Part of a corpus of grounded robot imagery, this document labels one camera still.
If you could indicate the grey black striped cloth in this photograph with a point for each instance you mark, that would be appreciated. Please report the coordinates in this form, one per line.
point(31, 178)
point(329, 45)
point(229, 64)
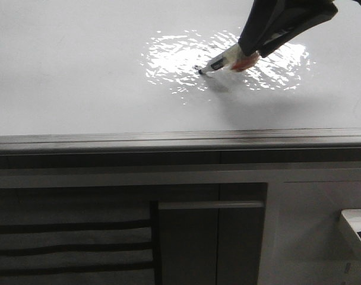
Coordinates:
point(86, 239)

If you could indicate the white black whiteboard marker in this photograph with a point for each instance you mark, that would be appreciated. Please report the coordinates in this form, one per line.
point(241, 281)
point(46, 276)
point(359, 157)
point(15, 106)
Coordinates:
point(228, 57)

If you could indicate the white whiteboard with aluminium frame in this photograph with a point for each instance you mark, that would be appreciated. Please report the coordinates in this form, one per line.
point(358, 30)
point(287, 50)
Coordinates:
point(79, 75)

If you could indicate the red block taped to marker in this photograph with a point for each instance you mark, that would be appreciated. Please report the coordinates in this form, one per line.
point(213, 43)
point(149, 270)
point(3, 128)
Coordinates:
point(244, 63)

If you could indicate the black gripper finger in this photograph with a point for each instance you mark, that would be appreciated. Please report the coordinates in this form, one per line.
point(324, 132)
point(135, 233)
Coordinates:
point(259, 17)
point(291, 19)

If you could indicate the dark grey cabinet panel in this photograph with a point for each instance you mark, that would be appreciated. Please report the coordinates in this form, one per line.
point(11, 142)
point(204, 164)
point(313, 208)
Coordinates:
point(211, 234)

